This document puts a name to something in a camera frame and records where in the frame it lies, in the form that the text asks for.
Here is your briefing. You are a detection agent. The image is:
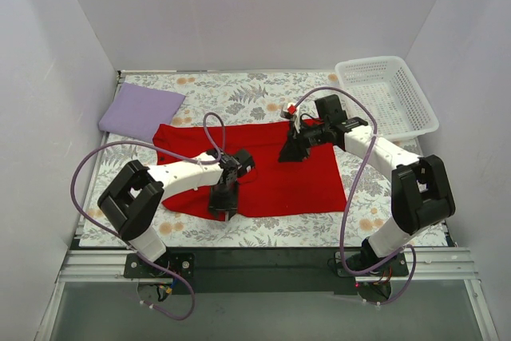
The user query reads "red t-shirt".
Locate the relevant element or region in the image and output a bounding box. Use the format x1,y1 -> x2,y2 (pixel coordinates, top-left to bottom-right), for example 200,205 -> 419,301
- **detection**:
153,122 -> 347,220

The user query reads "white plastic basket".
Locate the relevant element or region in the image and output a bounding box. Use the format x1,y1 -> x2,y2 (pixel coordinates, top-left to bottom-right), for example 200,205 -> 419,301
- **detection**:
335,56 -> 439,141

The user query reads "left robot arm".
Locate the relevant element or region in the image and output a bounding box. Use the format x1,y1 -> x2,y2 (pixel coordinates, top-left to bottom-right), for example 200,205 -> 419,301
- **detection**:
97,149 -> 255,277

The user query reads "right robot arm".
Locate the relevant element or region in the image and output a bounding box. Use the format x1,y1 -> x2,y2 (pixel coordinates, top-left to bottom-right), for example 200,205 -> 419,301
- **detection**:
279,95 -> 455,276

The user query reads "floral table mat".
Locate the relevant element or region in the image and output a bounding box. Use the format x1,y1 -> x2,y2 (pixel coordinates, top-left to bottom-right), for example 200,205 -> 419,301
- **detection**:
86,72 -> 390,247

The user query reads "folded lavender t-shirt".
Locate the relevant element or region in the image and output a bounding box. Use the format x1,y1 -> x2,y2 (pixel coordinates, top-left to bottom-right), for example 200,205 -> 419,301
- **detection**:
98,82 -> 185,144

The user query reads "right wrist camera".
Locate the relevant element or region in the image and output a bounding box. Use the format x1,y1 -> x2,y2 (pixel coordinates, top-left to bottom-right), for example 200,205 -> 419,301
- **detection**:
279,102 -> 300,131

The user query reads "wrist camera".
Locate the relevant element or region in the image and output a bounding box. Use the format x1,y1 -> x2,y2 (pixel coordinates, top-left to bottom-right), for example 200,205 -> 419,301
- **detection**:
279,102 -> 300,131
206,149 -> 223,162

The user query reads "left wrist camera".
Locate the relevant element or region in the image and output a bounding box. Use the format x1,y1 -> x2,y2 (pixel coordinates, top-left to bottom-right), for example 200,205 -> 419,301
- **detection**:
206,149 -> 223,162

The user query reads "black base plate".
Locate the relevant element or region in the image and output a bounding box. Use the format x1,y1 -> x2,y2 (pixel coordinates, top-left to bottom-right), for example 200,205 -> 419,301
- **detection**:
123,245 -> 410,298

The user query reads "aluminium frame rail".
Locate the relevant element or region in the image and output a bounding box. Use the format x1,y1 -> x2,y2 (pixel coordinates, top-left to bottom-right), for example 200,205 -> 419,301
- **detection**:
37,248 -> 497,340

